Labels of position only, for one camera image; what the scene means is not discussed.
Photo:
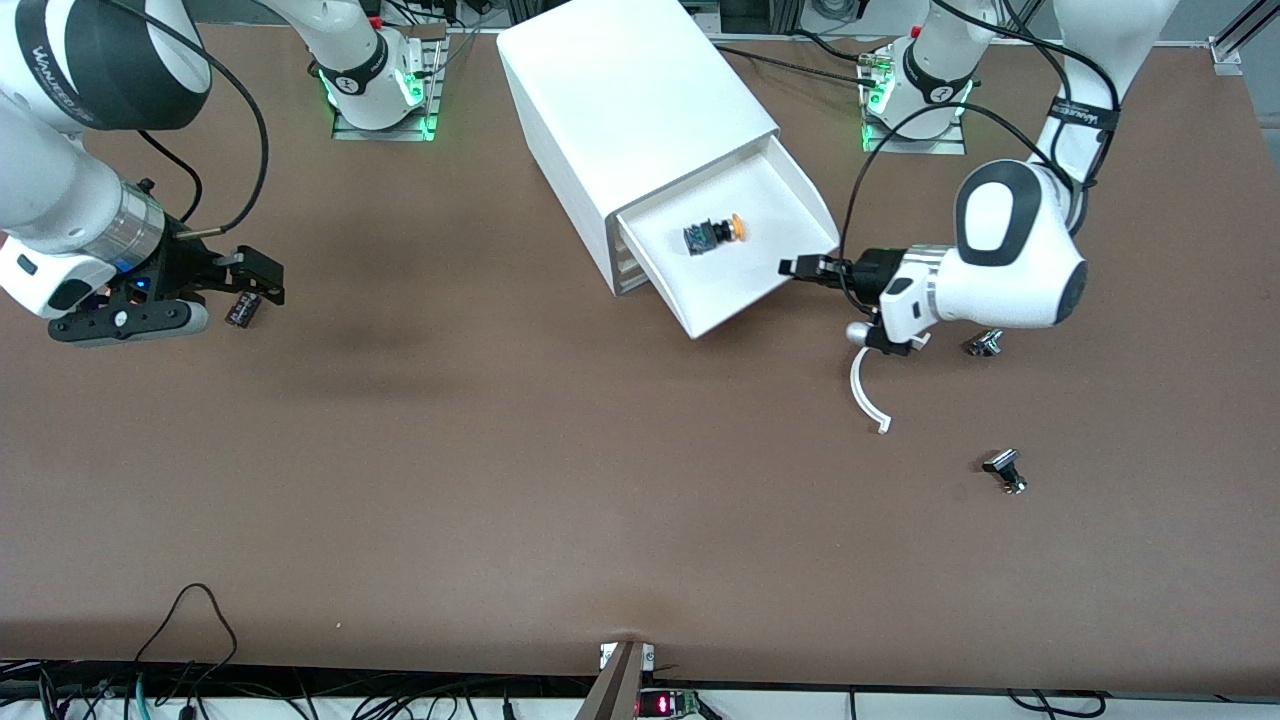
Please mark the white drawer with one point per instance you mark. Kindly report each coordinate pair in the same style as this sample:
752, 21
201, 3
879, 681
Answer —
730, 275

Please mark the white drawer cabinet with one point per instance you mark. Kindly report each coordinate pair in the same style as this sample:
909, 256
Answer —
620, 100

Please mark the metal table edge bracket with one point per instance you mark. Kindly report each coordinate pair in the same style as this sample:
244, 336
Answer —
622, 680

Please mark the red display electronic module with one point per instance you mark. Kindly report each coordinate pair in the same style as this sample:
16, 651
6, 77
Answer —
665, 704

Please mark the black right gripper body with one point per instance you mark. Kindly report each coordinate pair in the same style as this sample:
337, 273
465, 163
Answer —
183, 266

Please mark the orange capped push button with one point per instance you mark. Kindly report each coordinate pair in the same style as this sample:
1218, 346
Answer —
712, 233

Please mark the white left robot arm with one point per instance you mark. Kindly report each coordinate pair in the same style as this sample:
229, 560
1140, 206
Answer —
1010, 250

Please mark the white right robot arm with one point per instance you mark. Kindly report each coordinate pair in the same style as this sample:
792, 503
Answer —
60, 190

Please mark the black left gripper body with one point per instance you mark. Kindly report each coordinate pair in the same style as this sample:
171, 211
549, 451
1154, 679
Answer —
872, 270

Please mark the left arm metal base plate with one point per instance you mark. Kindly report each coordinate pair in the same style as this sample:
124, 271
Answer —
950, 143

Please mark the small metal black fitting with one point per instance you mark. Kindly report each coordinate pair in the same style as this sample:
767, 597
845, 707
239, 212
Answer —
1005, 470
985, 344

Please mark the aluminium frame profile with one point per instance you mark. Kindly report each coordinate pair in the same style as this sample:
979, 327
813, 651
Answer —
1235, 40

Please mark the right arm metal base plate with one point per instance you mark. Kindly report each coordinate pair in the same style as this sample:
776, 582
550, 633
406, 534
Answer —
432, 110

